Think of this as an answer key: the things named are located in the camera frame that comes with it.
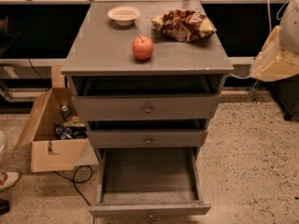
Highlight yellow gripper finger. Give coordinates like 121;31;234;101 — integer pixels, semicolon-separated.
249;25;299;82

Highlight red apple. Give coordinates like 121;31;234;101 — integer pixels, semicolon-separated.
132;36;153;61

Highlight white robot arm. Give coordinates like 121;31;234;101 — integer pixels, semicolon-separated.
249;0;299;82

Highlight grey top drawer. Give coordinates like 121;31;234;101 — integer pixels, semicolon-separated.
72;95;220;121

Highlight grey drawer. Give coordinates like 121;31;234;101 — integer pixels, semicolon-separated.
88;129;207;148
72;95;220;121
90;147;210;218

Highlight grey drawer cabinet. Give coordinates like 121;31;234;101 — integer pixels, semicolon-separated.
62;2;233;156

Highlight grey middle drawer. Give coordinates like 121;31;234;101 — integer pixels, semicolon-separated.
88;129;207;148

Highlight grey bottom drawer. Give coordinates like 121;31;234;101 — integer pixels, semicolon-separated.
90;147;210;218

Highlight brown chip bag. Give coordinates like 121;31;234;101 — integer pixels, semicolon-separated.
151;9;217;43

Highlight white paper bowl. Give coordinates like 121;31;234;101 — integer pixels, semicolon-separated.
107;6;141;26

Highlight green snack bag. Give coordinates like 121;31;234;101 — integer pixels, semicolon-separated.
64;117;85;128

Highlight metal soda can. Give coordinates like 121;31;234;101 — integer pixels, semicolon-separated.
61;105;72;121

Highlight blue snack bag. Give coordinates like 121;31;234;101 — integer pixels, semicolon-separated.
54;124;87;140

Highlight white red shoe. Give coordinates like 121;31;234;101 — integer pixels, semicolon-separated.
0;172;20;191

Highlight black shoe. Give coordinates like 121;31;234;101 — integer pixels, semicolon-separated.
0;199;9;215

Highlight white hanging cable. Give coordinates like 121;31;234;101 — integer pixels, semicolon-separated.
229;0;273;80

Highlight black floor cable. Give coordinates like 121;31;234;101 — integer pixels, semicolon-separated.
53;164;95;224

